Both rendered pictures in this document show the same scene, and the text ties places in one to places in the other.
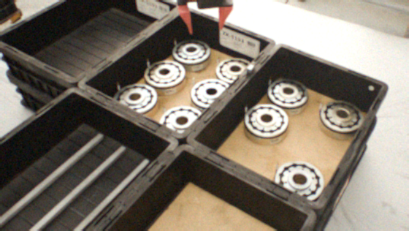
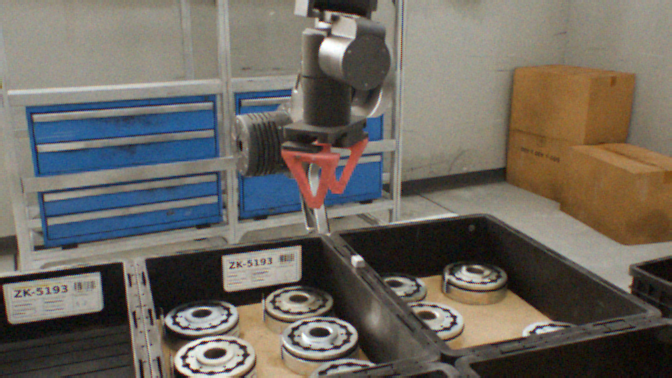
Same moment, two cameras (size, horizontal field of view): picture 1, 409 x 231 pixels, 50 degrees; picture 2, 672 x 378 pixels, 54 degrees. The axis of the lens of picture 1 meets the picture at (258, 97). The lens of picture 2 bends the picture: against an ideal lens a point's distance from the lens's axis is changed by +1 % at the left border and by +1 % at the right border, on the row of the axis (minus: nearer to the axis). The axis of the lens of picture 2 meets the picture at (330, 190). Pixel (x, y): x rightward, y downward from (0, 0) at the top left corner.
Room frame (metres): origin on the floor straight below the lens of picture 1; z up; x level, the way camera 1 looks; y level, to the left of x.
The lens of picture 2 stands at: (0.22, 0.68, 1.31)
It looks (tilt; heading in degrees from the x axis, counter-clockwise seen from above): 17 degrees down; 313
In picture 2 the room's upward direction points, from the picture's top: straight up
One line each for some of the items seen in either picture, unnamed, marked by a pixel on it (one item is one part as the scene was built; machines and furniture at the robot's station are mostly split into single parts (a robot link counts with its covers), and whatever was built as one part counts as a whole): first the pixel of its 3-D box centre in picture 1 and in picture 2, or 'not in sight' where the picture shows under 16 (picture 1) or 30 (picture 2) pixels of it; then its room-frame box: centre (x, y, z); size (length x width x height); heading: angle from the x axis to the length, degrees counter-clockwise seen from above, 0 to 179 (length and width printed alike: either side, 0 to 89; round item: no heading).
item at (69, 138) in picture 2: not in sight; (133, 169); (2.55, -0.66, 0.60); 0.72 x 0.03 x 0.56; 68
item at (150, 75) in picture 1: (164, 74); (215, 358); (0.82, 0.24, 0.86); 0.10 x 0.10 x 0.01
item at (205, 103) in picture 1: (212, 93); (320, 336); (0.76, 0.12, 0.86); 0.10 x 0.10 x 0.01
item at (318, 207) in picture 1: (294, 114); (471, 275); (0.65, -0.08, 0.92); 0.40 x 0.30 x 0.02; 152
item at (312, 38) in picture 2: not in sight; (329, 54); (0.74, 0.12, 1.24); 0.07 x 0.06 x 0.07; 158
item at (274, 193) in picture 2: not in sight; (314, 149); (2.24, -1.40, 0.60); 0.72 x 0.03 x 0.56; 68
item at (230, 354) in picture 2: (164, 72); (215, 354); (0.82, 0.24, 0.86); 0.05 x 0.05 x 0.01
